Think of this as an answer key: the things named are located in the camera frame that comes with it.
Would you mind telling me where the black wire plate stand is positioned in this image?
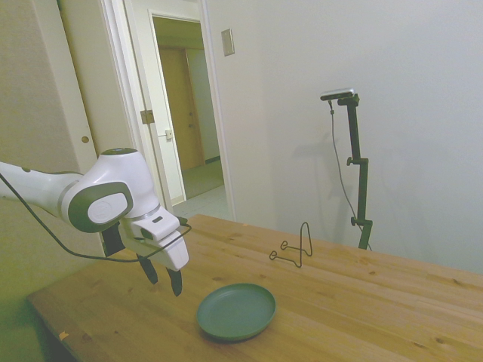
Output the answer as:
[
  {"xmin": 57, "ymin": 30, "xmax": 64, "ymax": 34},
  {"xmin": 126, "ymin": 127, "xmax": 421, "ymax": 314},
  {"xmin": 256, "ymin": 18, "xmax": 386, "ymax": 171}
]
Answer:
[{"xmin": 269, "ymin": 221, "xmax": 313, "ymax": 269}]

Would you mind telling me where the grey exterior camera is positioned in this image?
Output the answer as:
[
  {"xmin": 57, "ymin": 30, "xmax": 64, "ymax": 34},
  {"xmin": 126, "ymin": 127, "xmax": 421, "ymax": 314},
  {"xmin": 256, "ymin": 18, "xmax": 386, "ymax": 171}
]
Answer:
[{"xmin": 319, "ymin": 87, "xmax": 357, "ymax": 102}]

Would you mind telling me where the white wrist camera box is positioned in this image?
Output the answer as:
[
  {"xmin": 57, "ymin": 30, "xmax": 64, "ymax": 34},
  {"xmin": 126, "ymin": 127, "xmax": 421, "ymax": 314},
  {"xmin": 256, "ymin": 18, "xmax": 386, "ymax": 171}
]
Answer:
[{"xmin": 132, "ymin": 212, "xmax": 180, "ymax": 243}]

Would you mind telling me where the black camera stand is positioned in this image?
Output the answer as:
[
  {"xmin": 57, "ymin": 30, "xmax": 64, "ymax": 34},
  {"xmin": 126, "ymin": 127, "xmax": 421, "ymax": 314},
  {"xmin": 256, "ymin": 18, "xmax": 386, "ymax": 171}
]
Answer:
[{"xmin": 337, "ymin": 94, "xmax": 374, "ymax": 250}]

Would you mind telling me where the beige wall switch plate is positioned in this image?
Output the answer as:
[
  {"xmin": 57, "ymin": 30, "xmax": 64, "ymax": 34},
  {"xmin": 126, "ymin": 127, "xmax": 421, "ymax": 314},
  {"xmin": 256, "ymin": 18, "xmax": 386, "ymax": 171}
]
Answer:
[{"xmin": 220, "ymin": 28, "xmax": 235, "ymax": 57}]

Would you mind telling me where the white open door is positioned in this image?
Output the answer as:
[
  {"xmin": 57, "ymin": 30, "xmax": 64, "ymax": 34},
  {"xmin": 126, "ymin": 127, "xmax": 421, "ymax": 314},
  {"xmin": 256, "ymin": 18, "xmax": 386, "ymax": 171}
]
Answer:
[{"xmin": 58, "ymin": 0, "xmax": 152, "ymax": 178}]

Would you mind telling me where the brown hallway door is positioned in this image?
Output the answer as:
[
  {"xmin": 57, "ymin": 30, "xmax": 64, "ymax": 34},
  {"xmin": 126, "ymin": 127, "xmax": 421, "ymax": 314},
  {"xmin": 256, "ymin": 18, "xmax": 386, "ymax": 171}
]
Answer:
[{"xmin": 158, "ymin": 47, "xmax": 207, "ymax": 170}]

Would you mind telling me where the green round plate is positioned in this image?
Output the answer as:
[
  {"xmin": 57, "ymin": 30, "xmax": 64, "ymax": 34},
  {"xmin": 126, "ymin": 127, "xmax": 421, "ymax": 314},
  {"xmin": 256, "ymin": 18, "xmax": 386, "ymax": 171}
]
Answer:
[{"xmin": 195, "ymin": 283, "xmax": 278, "ymax": 339}]

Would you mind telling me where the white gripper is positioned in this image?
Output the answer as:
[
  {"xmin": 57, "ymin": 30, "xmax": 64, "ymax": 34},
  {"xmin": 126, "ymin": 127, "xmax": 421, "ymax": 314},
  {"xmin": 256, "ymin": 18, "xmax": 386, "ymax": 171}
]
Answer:
[{"xmin": 121, "ymin": 218, "xmax": 189, "ymax": 298}]

